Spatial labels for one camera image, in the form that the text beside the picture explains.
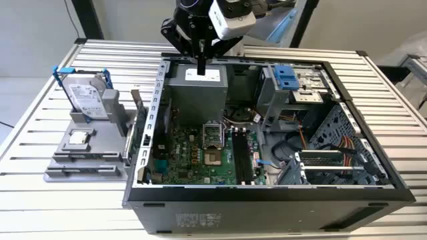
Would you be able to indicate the blue plastic bay latch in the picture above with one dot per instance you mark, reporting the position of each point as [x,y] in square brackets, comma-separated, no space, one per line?
[285,77]

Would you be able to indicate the green motherboard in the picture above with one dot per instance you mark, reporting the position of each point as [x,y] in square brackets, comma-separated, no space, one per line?
[217,172]

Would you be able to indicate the black RAM slot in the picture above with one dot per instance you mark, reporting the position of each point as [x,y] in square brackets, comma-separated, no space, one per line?
[246,157]
[237,157]
[242,157]

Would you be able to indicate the silver metal drive cage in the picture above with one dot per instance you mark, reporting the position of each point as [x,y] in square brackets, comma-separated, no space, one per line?
[321,156]

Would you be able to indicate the black PC case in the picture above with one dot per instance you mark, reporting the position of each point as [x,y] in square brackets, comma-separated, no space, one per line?
[234,212]

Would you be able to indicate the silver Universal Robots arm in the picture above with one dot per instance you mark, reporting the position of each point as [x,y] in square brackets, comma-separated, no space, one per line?
[283,25]

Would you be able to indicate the CPU socket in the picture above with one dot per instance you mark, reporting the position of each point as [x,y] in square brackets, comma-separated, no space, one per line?
[213,157]

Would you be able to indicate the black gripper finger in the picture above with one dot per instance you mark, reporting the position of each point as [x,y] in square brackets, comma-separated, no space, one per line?
[175,32]
[223,48]

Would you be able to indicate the clear plastic sheet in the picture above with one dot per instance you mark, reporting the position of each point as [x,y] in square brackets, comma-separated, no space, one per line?
[414,45]

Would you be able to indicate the black frame post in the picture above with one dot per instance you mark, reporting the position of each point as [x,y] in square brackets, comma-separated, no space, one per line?
[303,25]
[88,20]

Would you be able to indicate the perforated metal panel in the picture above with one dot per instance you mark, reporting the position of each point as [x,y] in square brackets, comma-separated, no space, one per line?
[330,125]

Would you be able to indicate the grey power supply unit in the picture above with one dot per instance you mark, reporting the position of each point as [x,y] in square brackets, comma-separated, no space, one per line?
[197,100]

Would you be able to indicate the silver CPU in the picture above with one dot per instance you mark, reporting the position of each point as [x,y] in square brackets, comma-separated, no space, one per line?
[78,137]

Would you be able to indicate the grey parts rack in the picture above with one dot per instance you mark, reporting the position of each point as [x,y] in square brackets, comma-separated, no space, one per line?
[103,130]

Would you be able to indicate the black cooling fan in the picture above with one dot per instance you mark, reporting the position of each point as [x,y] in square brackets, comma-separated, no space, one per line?
[242,113]

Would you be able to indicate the hard disk in blue carrier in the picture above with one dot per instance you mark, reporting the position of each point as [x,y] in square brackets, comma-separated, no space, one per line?
[84,96]

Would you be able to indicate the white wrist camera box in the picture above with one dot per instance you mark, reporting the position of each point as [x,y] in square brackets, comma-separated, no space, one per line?
[234,22]

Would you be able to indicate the grey metal frame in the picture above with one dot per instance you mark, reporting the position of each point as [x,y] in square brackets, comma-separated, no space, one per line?
[415,62]

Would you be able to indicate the green graphics card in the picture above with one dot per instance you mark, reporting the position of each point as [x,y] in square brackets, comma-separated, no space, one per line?
[143,115]

